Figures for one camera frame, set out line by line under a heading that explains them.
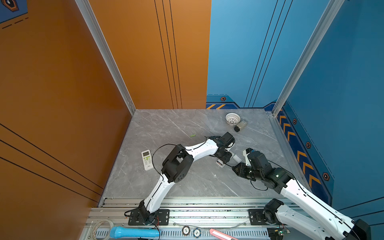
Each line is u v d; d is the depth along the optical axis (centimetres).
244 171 68
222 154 81
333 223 41
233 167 79
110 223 72
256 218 72
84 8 70
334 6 69
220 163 91
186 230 70
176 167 56
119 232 67
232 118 112
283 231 69
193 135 105
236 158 93
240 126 107
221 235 69
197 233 70
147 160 93
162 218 73
